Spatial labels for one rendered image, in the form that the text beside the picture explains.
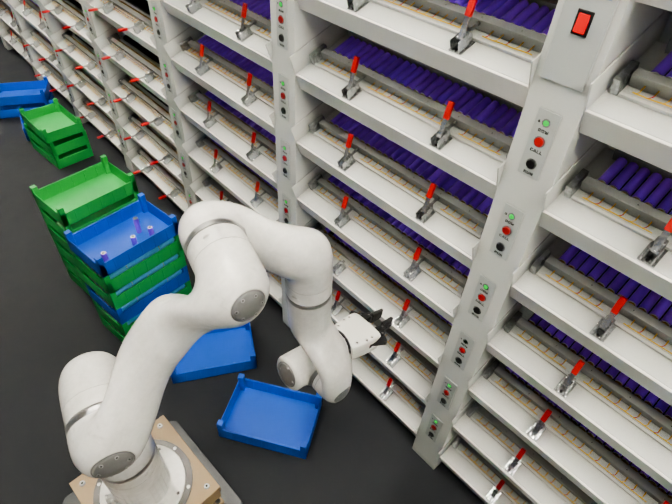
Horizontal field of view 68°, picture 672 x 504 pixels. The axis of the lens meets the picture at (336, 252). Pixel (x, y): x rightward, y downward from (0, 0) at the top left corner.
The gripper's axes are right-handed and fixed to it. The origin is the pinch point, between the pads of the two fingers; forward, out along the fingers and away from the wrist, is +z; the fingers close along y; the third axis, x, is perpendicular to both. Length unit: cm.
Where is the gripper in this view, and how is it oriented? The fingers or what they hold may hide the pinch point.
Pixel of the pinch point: (381, 319)
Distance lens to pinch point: 132.9
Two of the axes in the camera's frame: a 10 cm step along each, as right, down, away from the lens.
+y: 6.7, 5.3, -5.2
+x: 1.7, -7.9, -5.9
